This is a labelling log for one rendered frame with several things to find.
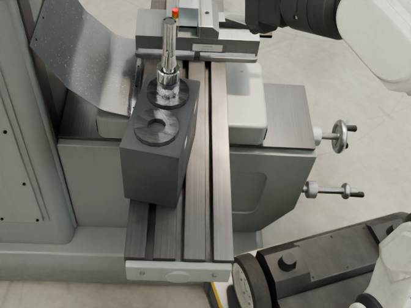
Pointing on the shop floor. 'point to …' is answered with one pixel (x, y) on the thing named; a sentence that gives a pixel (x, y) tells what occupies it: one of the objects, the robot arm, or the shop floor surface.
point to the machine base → (88, 258)
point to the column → (30, 136)
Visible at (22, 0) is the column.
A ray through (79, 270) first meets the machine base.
